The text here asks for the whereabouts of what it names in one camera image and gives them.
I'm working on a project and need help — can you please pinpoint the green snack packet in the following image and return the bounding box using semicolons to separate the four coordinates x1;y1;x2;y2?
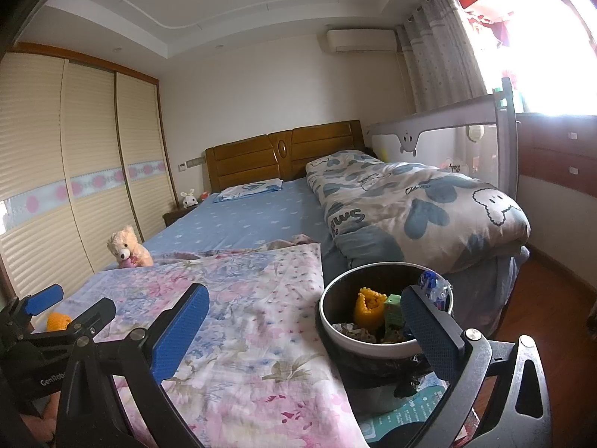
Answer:
382;293;412;337

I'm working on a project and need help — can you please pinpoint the grey quilt with blue hearts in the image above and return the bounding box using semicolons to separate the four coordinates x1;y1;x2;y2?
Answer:
305;149;533;274

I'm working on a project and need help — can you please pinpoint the grey mesh bed rail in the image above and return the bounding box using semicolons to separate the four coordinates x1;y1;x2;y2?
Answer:
368;77;519;202

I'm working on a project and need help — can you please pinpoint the beige pink cloth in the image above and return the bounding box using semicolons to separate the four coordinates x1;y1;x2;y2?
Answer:
259;234;315;253

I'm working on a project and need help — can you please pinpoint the white wall air conditioner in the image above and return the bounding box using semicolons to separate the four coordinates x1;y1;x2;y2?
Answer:
325;29;397;54

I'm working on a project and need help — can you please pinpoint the red brown drawer cabinet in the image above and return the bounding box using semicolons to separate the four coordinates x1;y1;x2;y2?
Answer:
516;112;597;265

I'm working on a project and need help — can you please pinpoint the cream sliding door wardrobe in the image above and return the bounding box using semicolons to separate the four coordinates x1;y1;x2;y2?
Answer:
0;42;176;300

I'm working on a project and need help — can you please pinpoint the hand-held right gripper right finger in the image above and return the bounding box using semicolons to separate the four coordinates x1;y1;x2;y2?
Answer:
400;284;553;448

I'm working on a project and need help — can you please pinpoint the black round trash bin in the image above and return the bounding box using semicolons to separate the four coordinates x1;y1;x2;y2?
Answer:
318;261;456;414

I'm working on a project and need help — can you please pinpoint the dark blue plastic wrapper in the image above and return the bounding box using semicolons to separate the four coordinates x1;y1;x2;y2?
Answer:
417;269;451;311

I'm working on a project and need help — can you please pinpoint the grey dotted curtain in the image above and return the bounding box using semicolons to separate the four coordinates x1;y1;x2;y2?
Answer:
396;0;488;116

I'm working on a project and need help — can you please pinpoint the blue white pillow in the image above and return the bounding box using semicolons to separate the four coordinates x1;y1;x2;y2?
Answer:
212;178;284;204

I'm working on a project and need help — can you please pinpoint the red hanging cloth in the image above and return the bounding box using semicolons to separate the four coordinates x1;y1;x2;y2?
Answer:
454;0;515;48

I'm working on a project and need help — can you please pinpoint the wooden headboard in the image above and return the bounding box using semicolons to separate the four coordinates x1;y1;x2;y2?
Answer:
204;120;366;195

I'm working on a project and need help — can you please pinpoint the dark wooden nightstand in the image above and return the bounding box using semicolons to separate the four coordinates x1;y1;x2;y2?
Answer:
162;205;195;230

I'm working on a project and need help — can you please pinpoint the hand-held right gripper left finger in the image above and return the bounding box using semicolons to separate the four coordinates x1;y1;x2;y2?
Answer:
56;284;210;448

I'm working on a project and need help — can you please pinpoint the orange foam fruit net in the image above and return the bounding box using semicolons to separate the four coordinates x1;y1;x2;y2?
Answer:
353;287;388;330
46;312;74;332

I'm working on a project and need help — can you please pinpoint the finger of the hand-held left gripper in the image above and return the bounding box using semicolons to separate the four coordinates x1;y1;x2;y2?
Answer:
0;284;65;333
64;298;117;342

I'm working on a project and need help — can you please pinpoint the teal printed box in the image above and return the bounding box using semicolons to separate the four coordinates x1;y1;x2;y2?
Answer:
361;379;451;448

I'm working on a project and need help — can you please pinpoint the floral pink blanket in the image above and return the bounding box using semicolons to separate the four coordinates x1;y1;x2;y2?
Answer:
32;243;370;448

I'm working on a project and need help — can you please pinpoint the person's left hand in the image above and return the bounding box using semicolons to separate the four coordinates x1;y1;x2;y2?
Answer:
21;392;60;445

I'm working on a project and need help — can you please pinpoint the cream teddy bear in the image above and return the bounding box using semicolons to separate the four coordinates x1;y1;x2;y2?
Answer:
107;224;154;270

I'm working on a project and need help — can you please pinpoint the bed with blue sheet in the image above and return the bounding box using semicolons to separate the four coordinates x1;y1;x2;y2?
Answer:
100;175;531;332

